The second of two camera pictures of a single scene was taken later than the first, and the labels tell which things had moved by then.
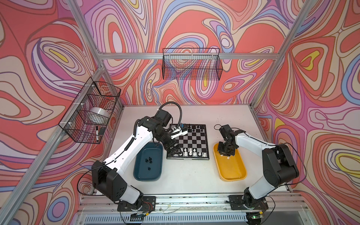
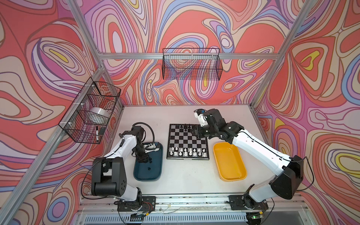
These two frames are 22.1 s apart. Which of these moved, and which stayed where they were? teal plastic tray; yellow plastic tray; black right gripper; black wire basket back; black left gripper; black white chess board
Moved: black right gripper; black left gripper
Stayed: yellow plastic tray; black white chess board; teal plastic tray; black wire basket back
